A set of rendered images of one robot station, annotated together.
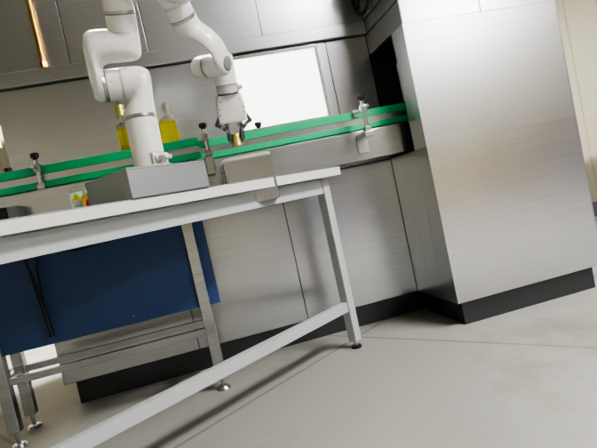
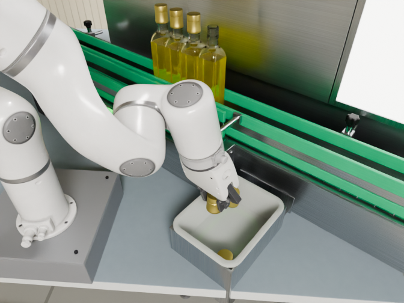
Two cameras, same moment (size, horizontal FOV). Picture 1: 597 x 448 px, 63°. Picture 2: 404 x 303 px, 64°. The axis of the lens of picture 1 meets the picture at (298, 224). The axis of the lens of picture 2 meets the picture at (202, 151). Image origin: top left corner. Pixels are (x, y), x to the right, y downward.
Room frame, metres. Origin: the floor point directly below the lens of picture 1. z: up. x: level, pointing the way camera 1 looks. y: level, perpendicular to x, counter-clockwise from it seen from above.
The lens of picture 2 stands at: (1.48, -0.18, 1.41)
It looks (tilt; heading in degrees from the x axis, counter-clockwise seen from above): 40 degrees down; 51
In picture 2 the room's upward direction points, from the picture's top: straight up
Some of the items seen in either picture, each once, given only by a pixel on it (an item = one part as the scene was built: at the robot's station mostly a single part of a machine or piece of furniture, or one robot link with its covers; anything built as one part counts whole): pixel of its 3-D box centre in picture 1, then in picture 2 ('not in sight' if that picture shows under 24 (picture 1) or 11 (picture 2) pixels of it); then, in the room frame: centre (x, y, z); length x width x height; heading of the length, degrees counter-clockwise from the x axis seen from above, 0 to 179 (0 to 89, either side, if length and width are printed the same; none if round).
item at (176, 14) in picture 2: not in sight; (176, 17); (1.98, 0.54, 1.14); 0.04 x 0.04 x 0.04
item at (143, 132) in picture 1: (149, 144); (35, 198); (1.50, 0.39, 0.91); 0.16 x 0.13 x 0.15; 57
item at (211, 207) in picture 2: (236, 140); (214, 201); (1.78, 0.15, 0.91); 0.04 x 0.04 x 0.04
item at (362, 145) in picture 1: (363, 123); not in sight; (2.02, -0.35, 0.90); 0.17 x 0.05 x 0.23; 11
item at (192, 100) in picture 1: (226, 98); (341, 33); (2.18, 0.19, 1.15); 0.90 x 0.03 x 0.34; 101
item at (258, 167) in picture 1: (245, 173); (235, 219); (1.85, 0.15, 0.79); 0.27 x 0.17 x 0.08; 11
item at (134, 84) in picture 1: (131, 93); (5, 131); (1.50, 0.41, 1.07); 0.13 x 0.10 x 0.16; 108
